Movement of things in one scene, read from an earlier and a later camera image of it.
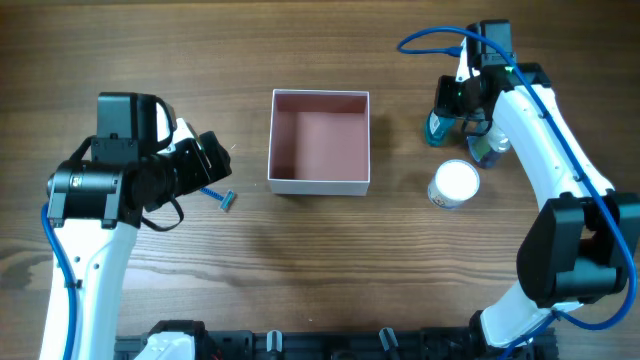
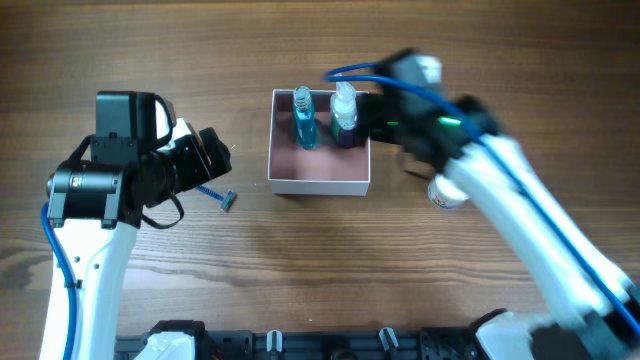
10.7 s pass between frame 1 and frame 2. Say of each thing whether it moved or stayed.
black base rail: stayed
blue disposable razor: stayed
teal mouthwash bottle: moved
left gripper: stayed
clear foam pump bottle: moved
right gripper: moved
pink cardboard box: stayed
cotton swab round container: stayed
